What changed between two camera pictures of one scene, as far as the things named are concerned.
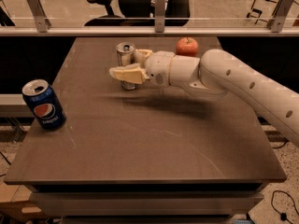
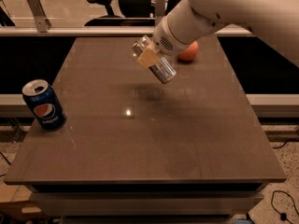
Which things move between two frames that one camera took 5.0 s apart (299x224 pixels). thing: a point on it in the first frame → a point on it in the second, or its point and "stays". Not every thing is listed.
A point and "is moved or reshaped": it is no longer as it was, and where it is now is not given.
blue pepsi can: (41, 97) stays
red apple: (187, 47) stays
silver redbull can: (125, 56) is moved or reshaped
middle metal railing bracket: (160, 11) stays
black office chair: (135, 7) stays
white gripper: (158, 66) → (163, 39)
